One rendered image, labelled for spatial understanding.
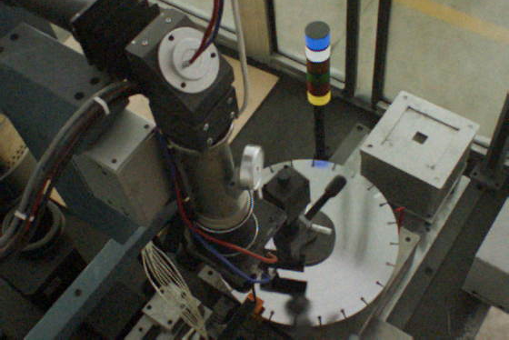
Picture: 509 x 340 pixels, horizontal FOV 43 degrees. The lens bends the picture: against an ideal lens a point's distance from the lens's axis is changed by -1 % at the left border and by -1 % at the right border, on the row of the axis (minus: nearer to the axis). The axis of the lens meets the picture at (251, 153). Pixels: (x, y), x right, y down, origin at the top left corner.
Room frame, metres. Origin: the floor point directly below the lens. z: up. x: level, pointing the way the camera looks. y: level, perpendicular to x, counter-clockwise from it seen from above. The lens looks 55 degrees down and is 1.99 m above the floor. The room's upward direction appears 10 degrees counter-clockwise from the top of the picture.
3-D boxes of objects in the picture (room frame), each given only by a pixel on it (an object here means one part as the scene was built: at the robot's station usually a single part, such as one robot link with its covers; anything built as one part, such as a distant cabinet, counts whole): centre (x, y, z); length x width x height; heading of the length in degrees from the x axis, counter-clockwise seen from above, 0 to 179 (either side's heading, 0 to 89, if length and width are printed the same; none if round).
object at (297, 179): (0.46, -0.04, 1.17); 0.06 x 0.05 x 0.20; 127
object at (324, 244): (0.53, -0.07, 0.96); 0.11 x 0.11 x 0.03
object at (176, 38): (0.51, 0.15, 1.45); 0.35 x 0.07 x 0.28; 46
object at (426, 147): (0.73, -0.34, 0.82); 0.18 x 0.18 x 0.15; 46
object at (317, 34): (0.82, -0.15, 1.14); 0.05 x 0.04 x 0.03; 46
